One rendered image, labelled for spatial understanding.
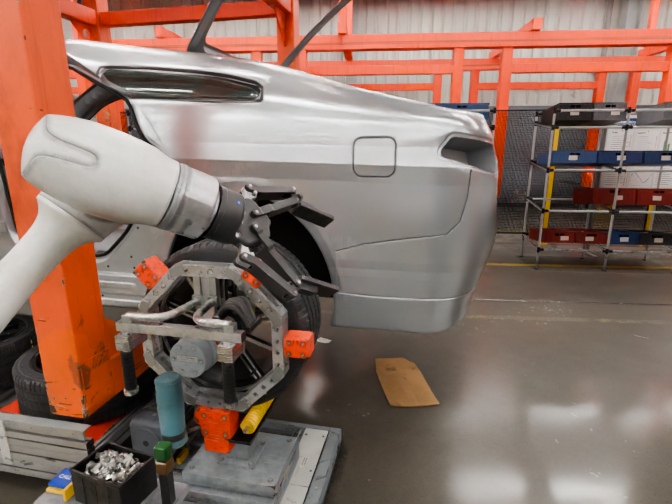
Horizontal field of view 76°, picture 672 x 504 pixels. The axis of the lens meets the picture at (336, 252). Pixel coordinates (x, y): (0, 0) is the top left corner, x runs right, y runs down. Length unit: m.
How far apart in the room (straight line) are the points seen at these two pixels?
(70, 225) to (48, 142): 0.17
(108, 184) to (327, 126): 1.29
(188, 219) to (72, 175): 0.13
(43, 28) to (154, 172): 1.25
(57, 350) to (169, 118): 1.00
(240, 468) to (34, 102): 1.52
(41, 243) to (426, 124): 1.34
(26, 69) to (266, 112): 0.78
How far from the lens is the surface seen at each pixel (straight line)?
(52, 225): 0.70
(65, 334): 1.82
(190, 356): 1.47
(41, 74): 1.72
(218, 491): 2.06
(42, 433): 2.29
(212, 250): 1.57
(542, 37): 8.12
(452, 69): 7.76
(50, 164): 0.55
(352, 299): 1.83
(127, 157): 0.55
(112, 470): 1.61
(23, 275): 0.69
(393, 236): 1.74
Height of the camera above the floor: 1.52
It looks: 14 degrees down
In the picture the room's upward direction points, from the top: straight up
